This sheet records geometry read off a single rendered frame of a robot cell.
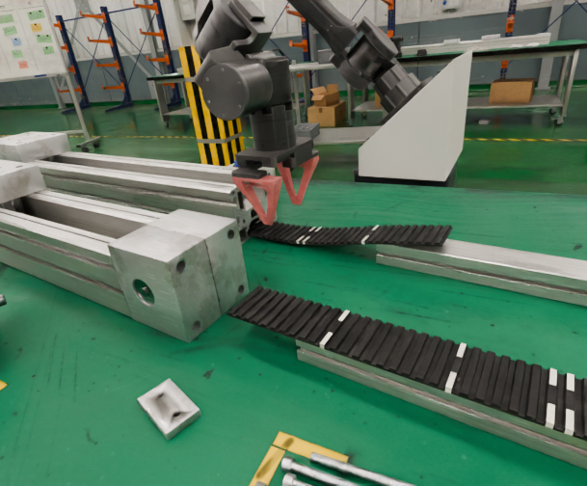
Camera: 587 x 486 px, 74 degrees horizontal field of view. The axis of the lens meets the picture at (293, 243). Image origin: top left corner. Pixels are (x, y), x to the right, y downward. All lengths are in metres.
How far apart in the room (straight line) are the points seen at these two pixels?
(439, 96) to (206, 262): 0.52
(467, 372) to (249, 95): 0.33
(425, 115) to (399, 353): 0.53
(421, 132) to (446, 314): 0.43
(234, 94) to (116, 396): 0.31
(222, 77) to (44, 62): 5.75
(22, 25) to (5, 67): 0.60
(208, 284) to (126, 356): 0.10
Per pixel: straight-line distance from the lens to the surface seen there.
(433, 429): 0.33
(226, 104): 0.45
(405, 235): 0.49
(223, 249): 0.42
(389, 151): 0.80
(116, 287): 0.49
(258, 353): 0.39
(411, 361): 0.32
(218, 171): 0.66
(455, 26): 7.94
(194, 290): 0.40
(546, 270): 0.47
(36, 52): 6.21
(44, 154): 1.03
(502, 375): 0.33
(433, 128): 0.78
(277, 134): 0.51
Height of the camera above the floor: 1.04
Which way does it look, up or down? 27 degrees down
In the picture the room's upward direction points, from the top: 6 degrees counter-clockwise
